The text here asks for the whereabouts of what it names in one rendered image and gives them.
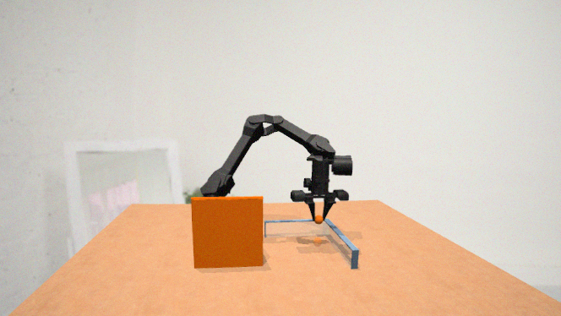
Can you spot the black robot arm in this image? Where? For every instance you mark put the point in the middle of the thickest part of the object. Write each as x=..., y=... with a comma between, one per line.
x=322, y=154

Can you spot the clear l-shaped low wall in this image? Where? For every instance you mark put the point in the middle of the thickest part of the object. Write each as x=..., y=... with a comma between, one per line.
x=309, y=228

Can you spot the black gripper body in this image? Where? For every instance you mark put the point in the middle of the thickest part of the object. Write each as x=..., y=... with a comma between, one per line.
x=320, y=186

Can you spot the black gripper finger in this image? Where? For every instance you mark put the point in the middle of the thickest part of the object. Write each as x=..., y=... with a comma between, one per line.
x=312, y=209
x=326, y=207

